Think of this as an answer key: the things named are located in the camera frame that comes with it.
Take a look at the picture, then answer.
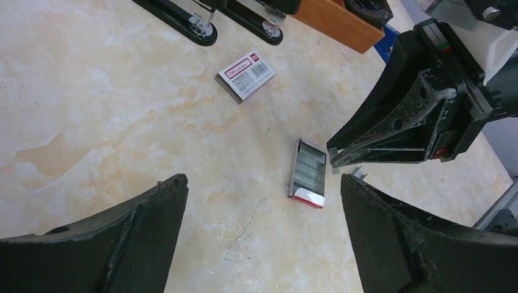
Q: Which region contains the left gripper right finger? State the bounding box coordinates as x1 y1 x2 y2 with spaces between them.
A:
340 174 517 292

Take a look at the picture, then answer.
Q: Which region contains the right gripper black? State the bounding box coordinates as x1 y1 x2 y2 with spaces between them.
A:
327 20 510 167

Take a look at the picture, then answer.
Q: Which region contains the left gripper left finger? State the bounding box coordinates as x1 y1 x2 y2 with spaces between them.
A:
1 174 189 292

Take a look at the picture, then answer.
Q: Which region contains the blue stapler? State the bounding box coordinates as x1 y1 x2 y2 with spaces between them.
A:
374 24 399 63

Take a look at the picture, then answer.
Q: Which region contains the staple strip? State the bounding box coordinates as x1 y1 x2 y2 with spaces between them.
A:
350 166 368 180
328 147 341 175

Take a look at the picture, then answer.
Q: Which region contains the tray of staple strips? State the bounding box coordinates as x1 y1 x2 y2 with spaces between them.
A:
288 138 327 209

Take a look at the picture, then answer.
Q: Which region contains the black stapler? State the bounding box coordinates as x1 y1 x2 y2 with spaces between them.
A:
217 1 283 45
133 0 217 46

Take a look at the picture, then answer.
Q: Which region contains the orange compartment tray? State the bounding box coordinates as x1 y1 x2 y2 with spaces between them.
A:
294 0 393 54

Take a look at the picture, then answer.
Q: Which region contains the red white staple box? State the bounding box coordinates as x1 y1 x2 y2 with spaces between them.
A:
214 50 275 104

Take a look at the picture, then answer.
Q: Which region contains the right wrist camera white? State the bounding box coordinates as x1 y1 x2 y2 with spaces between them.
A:
451 22 517 85

